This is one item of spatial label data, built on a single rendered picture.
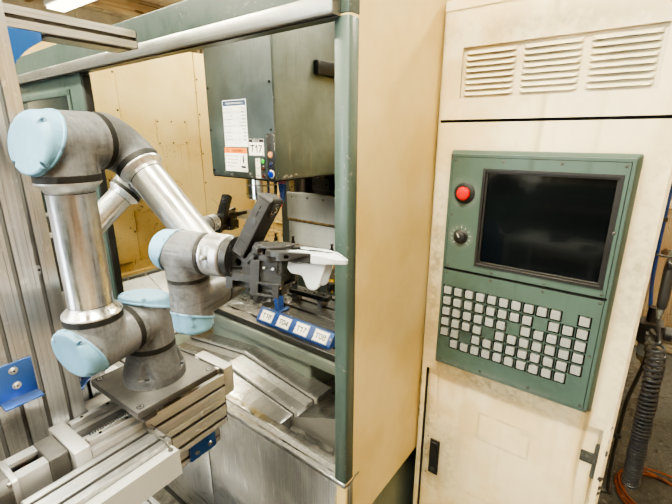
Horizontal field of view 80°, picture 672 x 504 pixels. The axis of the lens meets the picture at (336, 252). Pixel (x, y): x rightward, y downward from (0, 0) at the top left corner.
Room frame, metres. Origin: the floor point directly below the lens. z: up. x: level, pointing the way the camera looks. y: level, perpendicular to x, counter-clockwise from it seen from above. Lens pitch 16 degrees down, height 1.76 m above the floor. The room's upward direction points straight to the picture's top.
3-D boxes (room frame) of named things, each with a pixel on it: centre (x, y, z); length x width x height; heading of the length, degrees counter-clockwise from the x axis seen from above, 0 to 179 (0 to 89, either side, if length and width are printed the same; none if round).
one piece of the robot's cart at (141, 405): (0.90, 0.48, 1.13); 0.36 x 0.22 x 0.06; 145
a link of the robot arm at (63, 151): (0.79, 0.52, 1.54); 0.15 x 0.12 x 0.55; 159
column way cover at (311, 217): (2.44, 0.11, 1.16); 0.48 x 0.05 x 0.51; 53
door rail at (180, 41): (1.53, 0.81, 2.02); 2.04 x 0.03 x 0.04; 53
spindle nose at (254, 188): (2.09, 0.38, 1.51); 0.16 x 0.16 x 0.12
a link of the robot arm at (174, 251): (0.70, 0.27, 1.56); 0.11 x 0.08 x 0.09; 69
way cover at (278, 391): (1.65, 0.47, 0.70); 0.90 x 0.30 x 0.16; 53
